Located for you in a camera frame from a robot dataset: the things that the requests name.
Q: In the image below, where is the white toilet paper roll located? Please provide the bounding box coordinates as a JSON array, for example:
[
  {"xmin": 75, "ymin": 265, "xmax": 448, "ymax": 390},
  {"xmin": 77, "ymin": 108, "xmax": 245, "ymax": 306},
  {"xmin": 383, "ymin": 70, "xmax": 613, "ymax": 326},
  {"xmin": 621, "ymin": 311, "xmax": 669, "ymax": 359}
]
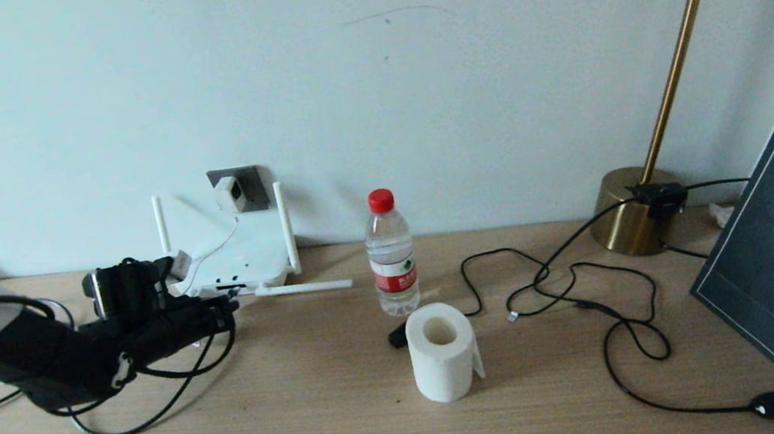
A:
[{"xmin": 401, "ymin": 297, "xmax": 489, "ymax": 407}]

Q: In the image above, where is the white power adapter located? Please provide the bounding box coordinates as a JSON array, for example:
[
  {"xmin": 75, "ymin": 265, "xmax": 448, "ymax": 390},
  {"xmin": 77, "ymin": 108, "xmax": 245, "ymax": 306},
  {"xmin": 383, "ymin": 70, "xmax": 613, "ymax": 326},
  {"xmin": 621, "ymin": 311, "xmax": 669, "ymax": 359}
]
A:
[{"xmin": 211, "ymin": 174, "xmax": 251, "ymax": 217}]

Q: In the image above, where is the white wifi router with antennas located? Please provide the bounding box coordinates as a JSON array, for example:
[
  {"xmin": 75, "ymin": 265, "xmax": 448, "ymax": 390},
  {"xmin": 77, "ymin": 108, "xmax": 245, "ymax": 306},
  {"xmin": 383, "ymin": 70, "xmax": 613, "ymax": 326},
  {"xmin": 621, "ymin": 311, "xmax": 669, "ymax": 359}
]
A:
[{"xmin": 151, "ymin": 171, "xmax": 354, "ymax": 313}]

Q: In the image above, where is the grey wall socket plate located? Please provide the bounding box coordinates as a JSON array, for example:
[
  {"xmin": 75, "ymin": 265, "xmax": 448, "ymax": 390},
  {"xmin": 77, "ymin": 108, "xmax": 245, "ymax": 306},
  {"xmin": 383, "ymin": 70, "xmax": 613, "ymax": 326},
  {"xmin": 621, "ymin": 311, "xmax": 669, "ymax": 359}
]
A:
[{"xmin": 206, "ymin": 163, "xmax": 273, "ymax": 218}]

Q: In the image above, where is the brass desk lamp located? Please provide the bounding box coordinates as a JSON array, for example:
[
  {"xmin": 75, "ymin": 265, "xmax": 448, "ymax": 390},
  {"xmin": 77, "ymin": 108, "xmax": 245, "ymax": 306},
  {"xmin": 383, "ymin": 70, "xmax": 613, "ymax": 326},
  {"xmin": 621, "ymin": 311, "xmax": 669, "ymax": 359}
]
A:
[{"xmin": 557, "ymin": 0, "xmax": 774, "ymax": 264}]

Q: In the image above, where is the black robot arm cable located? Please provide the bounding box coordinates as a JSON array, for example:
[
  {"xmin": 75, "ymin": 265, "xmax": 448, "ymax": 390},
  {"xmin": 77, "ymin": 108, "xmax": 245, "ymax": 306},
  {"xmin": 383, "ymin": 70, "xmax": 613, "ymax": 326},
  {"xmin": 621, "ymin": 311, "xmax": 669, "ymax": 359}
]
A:
[{"xmin": 125, "ymin": 322, "xmax": 242, "ymax": 385}]

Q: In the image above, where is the black cable with silver tip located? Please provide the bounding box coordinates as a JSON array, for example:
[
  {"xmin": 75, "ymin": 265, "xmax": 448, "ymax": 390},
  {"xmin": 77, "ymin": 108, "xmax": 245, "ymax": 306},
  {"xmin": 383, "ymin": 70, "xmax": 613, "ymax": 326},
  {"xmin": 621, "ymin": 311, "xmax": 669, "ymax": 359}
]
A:
[{"xmin": 493, "ymin": 194, "xmax": 661, "ymax": 323}]

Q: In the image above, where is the clear water bottle red cap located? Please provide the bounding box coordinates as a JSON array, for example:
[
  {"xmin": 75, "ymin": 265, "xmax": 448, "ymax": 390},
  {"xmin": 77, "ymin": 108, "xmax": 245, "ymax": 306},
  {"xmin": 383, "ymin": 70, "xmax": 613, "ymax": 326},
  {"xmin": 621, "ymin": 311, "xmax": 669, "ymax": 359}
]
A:
[{"xmin": 358, "ymin": 184, "xmax": 425, "ymax": 319}]

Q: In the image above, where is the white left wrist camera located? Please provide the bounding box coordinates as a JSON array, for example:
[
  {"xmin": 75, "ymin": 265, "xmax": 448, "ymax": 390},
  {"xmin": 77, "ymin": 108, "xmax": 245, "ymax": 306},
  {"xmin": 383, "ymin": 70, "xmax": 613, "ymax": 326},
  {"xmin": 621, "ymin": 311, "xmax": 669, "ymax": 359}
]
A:
[{"xmin": 159, "ymin": 247, "xmax": 196, "ymax": 283}]

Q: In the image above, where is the thin white power cable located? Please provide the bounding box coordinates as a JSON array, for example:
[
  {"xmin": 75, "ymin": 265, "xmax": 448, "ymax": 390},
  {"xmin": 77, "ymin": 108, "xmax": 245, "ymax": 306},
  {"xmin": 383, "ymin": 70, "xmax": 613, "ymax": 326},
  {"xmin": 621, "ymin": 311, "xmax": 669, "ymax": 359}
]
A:
[{"xmin": 168, "ymin": 214, "xmax": 259, "ymax": 348}]

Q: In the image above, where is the small white object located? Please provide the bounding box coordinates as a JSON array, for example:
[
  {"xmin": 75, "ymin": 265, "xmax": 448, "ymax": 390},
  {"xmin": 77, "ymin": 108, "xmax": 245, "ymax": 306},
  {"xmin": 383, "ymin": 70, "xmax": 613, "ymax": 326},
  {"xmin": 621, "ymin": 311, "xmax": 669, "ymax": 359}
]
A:
[{"xmin": 706, "ymin": 200, "xmax": 737, "ymax": 232}]

